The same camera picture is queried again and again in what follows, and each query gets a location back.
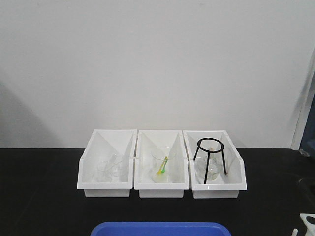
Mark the white test tube rack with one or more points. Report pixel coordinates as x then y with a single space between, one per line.
309 221

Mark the glass beaker with droppers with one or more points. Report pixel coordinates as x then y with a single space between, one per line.
162 158

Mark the middle white storage bin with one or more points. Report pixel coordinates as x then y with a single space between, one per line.
148 139

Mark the white storage bin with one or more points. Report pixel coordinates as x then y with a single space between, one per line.
148 139
103 143
224 186

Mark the glass flask under tripod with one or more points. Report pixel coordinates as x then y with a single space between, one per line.
207 170

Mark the left white storage bin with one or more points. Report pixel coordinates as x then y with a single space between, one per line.
103 143

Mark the right white storage bin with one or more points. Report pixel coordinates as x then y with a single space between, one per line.
224 186

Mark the blue plastic tray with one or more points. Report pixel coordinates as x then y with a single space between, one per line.
160 229

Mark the black wire tripod stand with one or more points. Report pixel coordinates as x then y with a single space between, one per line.
211 145

